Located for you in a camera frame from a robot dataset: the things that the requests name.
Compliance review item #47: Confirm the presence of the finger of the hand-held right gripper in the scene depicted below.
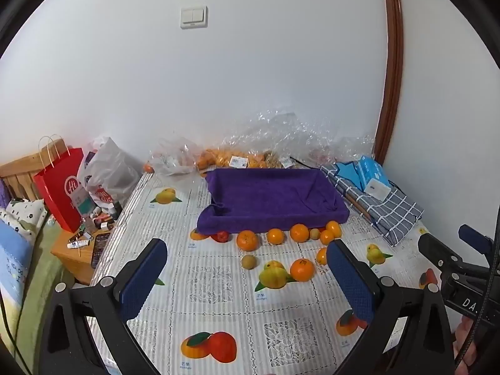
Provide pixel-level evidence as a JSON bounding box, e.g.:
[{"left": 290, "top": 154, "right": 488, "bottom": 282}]
[
  {"left": 418, "top": 233, "right": 463, "bottom": 270},
  {"left": 459, "top": 224, "right": 493, "bottom": 256}
]

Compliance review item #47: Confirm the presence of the wooden headboard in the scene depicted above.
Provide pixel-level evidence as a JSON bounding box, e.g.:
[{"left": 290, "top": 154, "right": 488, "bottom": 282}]
[{"left": 0, "top": 137, "right": 71, "bottom": 204}]

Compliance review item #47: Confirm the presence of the blue paper packet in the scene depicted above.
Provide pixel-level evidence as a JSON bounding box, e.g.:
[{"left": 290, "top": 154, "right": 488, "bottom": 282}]
[{"left": 335, "top": 161, "right": 366, "bottom": 188}]

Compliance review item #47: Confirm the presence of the grey plaid cloth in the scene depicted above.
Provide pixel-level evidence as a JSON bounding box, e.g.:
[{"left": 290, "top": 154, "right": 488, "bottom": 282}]
[{"left": 320, "top": 164, "right": 425, "bottom": 247}]

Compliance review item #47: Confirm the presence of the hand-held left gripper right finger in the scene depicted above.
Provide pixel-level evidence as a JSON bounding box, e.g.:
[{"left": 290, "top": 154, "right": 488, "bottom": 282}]
[{"left": 326, "top": 239, "right": 458, "bottom": 375}]

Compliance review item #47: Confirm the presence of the floral pillow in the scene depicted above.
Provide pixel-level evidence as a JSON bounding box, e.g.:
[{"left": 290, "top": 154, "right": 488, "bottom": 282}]
[{"left": 0, "top": 198, "right": 48, "bottom": 243}]

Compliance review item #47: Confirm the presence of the red paper bag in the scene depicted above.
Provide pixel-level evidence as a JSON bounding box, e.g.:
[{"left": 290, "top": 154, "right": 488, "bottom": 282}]
[{"left": 33, "top": 135, "right": 88, "bottom": 234}]

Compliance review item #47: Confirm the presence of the white light switch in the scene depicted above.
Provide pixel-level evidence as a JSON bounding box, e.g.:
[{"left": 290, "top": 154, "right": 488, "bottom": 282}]
[{"left": 180, "top": 6, "right": 209, "bottom": 29}]

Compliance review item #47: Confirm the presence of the white plastic bag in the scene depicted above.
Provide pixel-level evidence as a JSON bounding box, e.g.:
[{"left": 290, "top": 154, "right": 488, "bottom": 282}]
[{"left": 77, "top": 137, "right": 143, "bottom": 213}]

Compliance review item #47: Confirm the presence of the purple towel lined tray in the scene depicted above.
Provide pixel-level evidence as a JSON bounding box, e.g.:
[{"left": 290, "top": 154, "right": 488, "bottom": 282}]
[{"left": 196, "top": 168, "right": 350, "bottom": 235}]

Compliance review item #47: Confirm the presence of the black remote control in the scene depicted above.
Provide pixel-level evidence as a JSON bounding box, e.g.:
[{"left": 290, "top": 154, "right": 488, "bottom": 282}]
[{"left": 91, "top": 233, "right": 112, "bottom": 269}]

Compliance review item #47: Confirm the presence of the person's right hand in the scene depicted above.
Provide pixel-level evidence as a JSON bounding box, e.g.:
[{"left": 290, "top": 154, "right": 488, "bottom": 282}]
[{"left": 453, "top": 314, "right": 487, "bottom": 373}]

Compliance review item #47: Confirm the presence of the red white packet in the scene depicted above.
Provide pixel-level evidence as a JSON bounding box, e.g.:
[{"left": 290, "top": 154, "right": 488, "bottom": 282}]
[{"left": 89, "top": 185, "right": 118, "bottom": 209}]

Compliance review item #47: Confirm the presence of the black cable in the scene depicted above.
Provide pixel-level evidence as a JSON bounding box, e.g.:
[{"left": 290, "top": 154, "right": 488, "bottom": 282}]
[{"left": 453, "top": 203, "right": 500, "bottom": 372}]

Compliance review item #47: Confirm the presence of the fruit print tablecloth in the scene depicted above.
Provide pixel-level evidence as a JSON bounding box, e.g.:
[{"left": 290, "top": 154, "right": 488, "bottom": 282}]
[{"left": 88, "top": 164, "right": 450, "bottom": 375}]

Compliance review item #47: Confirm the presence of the blue printed blanket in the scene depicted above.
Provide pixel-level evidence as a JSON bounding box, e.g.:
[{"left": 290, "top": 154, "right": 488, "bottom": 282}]
[{"left": 0, "top": 219, "right": 35, "bottom": 321}]

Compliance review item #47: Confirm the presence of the plastic bag of oranges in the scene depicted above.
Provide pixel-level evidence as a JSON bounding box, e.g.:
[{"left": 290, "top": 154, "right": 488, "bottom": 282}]
[{"left": 221, "top": 107, "right": 378, "bottom": 168}]

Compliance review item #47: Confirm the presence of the brown wooden door frame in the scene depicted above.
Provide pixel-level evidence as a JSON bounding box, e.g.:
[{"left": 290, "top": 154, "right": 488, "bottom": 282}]
[{"left": 373, "top": 0, "right": 405, "bottom": 161}]

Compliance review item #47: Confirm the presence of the crumpled clear plastic bag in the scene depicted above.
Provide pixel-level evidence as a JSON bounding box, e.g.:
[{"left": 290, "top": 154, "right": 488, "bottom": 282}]
[{"left": 148, "top": 137, "right": 198, "bottom": 176}]

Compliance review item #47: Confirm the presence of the blue tissue box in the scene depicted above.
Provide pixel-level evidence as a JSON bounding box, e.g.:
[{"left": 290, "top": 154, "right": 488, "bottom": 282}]
[{"left": 356, "top": 155, "right": 391, "bottom": 188}]

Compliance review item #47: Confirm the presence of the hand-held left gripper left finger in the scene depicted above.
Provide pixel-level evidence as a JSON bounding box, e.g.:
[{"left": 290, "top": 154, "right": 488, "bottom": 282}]
[{"left": 37, "top": 238, "right": 168, "bottom": 375}]

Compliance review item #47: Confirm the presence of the green bedsheet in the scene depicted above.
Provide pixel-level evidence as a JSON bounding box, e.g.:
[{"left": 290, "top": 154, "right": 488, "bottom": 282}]
[{"left": 16, "top": 219, "right": 75, "bottom": 360}]

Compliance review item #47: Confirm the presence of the thin wooden stick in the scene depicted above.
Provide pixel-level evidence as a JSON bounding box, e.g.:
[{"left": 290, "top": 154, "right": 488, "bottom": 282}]
[{"left": 344, "top": 191, "right": 376, "bottom": 223}]

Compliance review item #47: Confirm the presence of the white tissue pack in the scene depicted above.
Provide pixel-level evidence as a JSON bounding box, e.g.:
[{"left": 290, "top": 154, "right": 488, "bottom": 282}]
[{"left": 364, "top": 180, "right": 392, "bottom": 200}]

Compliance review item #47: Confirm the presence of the wooden nightstand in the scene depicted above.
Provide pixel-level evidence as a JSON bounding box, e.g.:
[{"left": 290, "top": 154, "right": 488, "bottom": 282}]
[{"left": 51, "top": 219, "right": 118, "bottom": 286}]

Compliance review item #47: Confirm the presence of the pile of small cosmetics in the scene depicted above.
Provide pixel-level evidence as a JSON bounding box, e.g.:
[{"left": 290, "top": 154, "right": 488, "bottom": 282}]
[{"left": 80, "top": 203, "right": 120, "bottom": 233}]

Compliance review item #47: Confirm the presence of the clear bag of oranges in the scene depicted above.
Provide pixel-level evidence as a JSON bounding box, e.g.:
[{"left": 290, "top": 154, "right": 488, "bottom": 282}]
[{"left": 196, "top": 146, "right": 270, "bottom": 172}]

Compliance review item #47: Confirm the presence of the teal white box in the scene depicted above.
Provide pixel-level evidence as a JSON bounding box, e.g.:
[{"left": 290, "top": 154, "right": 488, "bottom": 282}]
[{"left": 72, "top": 187, "right": 94, "bottom": 216}]

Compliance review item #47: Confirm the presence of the large mandarin orange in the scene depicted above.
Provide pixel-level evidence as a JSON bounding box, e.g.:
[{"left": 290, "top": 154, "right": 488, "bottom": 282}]
[{"left": 236, "top": 230, "right": 259, "bottom": 252}]

